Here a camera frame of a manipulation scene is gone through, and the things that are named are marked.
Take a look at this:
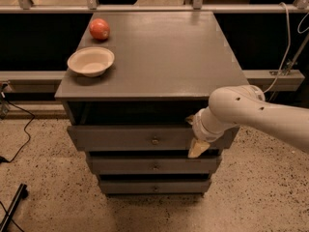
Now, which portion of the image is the white cable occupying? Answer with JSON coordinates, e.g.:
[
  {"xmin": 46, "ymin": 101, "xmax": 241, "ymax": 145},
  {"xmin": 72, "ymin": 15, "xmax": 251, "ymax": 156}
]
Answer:
[{"xmin": 262, "ymin": 2, "xmax": 293, "ymax": 95}]

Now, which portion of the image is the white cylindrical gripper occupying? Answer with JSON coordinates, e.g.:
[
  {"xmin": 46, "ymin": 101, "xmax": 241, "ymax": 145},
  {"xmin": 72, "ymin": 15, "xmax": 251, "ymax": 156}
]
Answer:
[{"xmin": 185, "ymin": 108, "xmax": 231, "ymax": 159}]

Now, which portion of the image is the grey top drawer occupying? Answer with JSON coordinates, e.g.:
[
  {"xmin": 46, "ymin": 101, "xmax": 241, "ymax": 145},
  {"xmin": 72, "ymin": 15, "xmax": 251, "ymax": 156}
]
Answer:
[{"xmin": 67, "ymin": 123, "xmax": 240, "ymax": 153}]

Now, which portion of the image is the grey wooden drawer cabinet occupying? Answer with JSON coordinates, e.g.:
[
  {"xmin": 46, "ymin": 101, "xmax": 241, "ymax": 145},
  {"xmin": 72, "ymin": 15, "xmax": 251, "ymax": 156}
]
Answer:
[{"xmin": 55, "ymin": 12, "xmax": 247, "ymax": 183}]

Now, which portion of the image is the metal railing frame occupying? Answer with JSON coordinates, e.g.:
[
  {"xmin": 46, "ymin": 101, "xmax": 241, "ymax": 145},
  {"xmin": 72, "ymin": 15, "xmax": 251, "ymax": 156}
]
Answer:
[{"xmin": 0, "ymin": 0, "xmax": 309, "ymax": 94}]

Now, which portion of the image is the grey bottom drawer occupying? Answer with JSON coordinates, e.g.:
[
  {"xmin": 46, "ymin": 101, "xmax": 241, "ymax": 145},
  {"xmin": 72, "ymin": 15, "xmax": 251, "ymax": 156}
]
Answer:
[{"xmin": 98, "ymin": 179, "xmax": 211, "ymax": 194}]

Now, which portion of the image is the grey middle drawer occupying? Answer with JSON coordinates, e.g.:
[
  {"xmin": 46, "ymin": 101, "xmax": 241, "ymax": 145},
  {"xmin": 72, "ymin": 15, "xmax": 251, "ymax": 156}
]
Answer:
[{"xmin": 86, "ymin": 156, "xmax": 221, "ymax": 175}]

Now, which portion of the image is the red orange round fruit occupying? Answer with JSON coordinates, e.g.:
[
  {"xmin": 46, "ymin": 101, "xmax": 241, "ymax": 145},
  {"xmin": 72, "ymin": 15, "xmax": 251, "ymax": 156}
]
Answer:
[{"xmin": 89, "ymin": 18, "xmax": 110, "ymax": 41}]

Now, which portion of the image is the white paper bowl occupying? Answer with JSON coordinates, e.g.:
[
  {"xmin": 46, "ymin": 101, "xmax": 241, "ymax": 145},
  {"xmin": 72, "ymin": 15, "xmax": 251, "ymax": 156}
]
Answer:
[{"xmin": 67, "ymin": 47, "xmax": 115, "ymax": 77}]

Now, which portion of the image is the black floor cable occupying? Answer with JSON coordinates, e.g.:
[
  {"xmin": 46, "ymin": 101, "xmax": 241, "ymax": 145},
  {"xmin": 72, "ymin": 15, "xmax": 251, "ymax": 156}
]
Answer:
[{"xmin": 0, "ymin": 92, "xmax": 36, "ymax": 164}]

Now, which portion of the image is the grey drawer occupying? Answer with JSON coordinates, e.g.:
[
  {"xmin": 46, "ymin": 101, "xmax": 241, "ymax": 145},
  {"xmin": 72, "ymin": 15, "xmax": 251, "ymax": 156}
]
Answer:
[
  {"xmin": 67, "ymin": 123, "xmax": 240, "ymax": 153},
  {"xmin": 98, "ymin": 179, "xmax": 211, "ymax": 194},
  {"xmin": 86, "ymin": 156, "xmax": 221, "ymax": 175}
]

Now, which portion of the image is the black metal stand leg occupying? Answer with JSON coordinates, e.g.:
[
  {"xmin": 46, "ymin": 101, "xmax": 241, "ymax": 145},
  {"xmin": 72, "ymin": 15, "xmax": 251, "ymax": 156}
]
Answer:
[{"xmin": 0, "ymin": 184, "xmax": 28, "ymax": 232}]

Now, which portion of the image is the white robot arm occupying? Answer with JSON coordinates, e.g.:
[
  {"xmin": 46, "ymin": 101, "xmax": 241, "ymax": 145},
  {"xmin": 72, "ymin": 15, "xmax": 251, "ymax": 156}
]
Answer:
[{"xmin": 188, "ymin": 85, "xmax": 309, "ymax": 159}]

